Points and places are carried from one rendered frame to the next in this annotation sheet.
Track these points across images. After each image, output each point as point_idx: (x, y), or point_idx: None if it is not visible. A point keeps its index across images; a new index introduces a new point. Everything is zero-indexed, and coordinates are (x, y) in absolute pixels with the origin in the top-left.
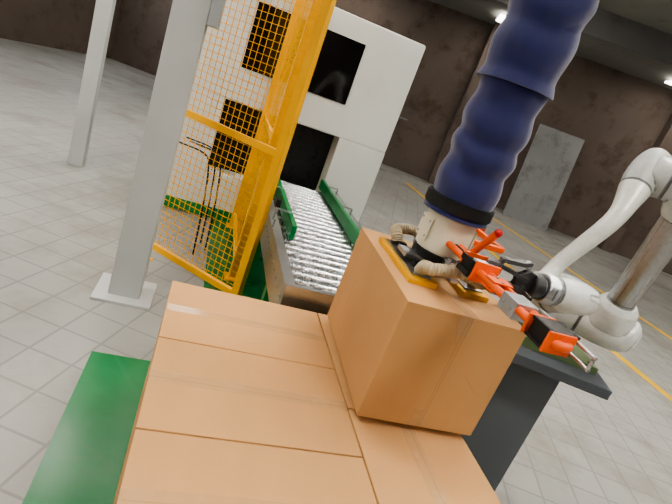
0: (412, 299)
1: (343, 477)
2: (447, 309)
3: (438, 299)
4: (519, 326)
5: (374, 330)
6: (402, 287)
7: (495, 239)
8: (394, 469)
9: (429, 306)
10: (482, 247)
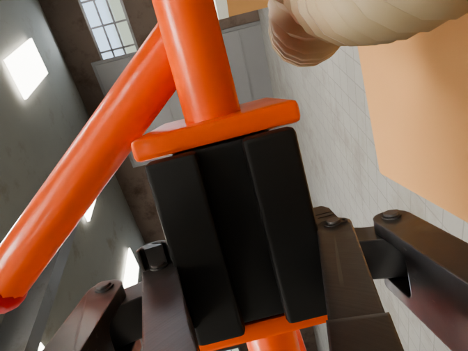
0: (383, 159)
1: None
2: (452, 200)
3: (434, 111)
4: None
5: None
6: (365, 81)
7: (38, 275)
8: None
9: (411, 190)
10: (105, 184)
